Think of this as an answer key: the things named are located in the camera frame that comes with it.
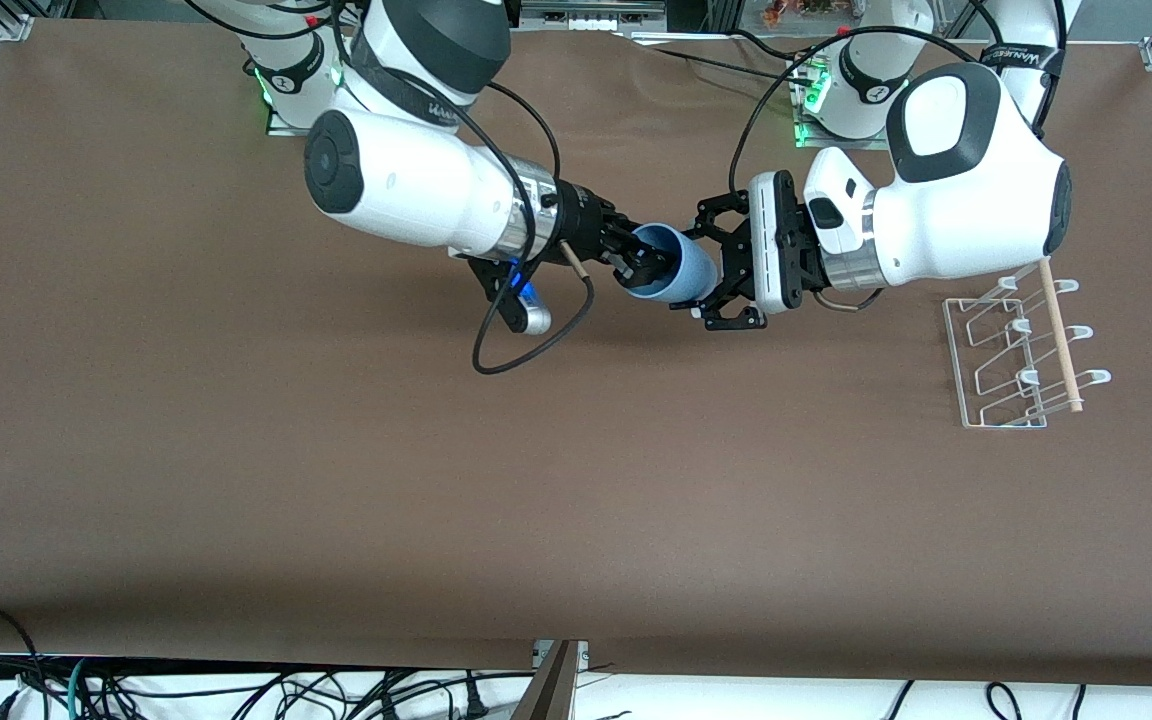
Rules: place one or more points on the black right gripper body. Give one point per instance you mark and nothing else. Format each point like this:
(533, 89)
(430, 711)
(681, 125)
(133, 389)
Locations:
(583, 222)

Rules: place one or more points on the blue plastic cup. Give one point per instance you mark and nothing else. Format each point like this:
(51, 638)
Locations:
(691, 270)

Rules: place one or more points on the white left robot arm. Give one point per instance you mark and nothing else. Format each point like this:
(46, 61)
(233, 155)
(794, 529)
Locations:
(976, 200)

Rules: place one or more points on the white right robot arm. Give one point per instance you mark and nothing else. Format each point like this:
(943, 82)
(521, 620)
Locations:
(406, 190)

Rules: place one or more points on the orange red background item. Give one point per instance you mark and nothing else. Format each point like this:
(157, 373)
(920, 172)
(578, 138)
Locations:
(796, 10)

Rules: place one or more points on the brown table cover sheet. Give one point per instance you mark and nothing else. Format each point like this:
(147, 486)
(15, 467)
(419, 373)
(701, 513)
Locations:
(576, 480)

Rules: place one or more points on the brown table support beam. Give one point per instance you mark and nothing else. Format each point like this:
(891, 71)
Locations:
(548, 695)

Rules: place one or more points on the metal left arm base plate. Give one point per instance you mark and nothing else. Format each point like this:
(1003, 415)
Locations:
(836, 143)

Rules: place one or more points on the white power strip rail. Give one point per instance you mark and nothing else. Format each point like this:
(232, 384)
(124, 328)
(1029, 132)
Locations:
(591, 22)

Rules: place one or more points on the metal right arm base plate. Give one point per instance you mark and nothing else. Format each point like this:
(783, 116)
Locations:
(281, 125)

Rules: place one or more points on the small metal table bracket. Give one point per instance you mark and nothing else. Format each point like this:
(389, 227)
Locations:
(582, 655)

